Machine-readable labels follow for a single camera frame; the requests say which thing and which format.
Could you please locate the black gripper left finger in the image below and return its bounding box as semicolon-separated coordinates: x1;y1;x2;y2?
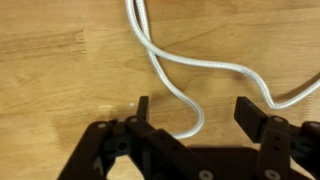
57;95;218;180

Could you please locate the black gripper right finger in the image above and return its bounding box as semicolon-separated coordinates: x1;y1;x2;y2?
233;96;320;180

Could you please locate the white rope with black tip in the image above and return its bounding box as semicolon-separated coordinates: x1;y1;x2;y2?
124;0;320;140

